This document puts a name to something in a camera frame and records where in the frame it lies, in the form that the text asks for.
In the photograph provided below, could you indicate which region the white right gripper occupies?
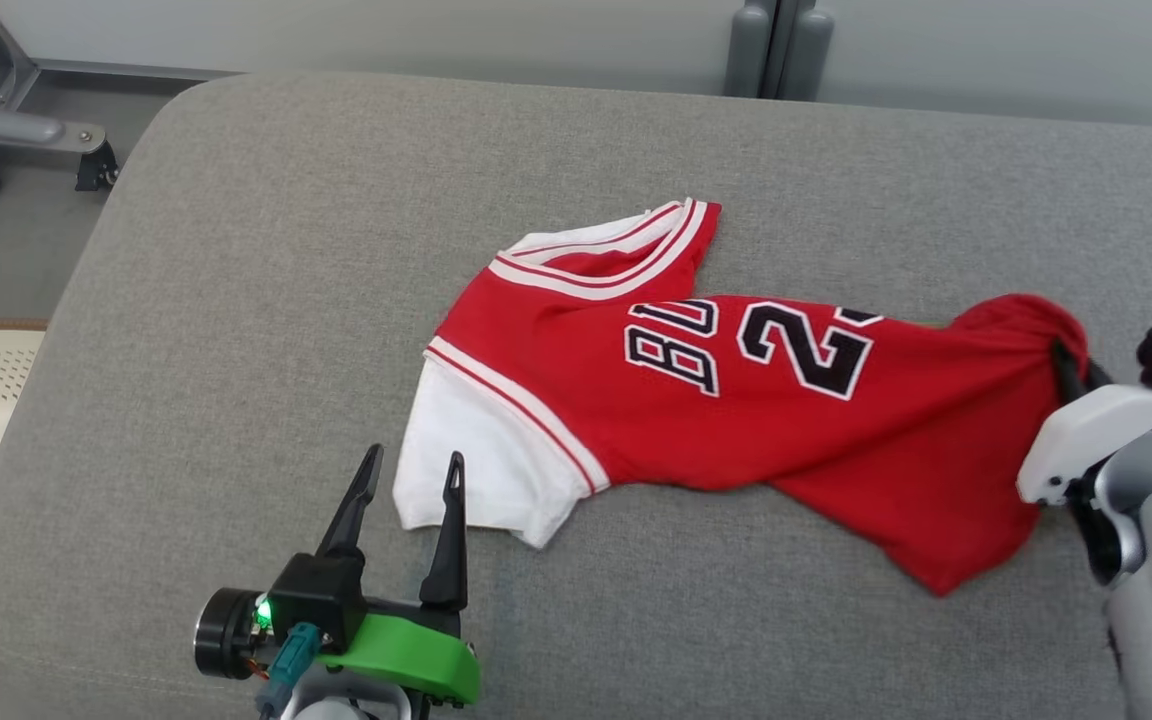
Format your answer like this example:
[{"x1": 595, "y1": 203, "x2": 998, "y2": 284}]
[{"x1": 1016, "y1": 340, "x2": 1152, "y2": 506}]

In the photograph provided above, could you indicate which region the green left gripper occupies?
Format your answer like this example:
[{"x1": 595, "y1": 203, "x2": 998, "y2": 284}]
[{"x1": 316, "y1": 443, "x2": 482, "y2": 706}]

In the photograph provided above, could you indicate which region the red white basketball jersey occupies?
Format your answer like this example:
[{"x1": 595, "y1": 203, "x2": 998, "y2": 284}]
[{"x1": 393, "y1": 198, "x2": 1092, "y2": 598}]

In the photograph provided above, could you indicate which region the left teal plug black cable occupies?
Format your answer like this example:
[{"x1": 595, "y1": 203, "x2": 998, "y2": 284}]
[{"x1": 256, "y1": 622, "x2": 322, "y2": 720}]

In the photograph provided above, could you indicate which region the grey partition post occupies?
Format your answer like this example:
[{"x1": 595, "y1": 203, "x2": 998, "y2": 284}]
[{"x1": 726, "y1": 0, "x2": 835, "y2": 101}]

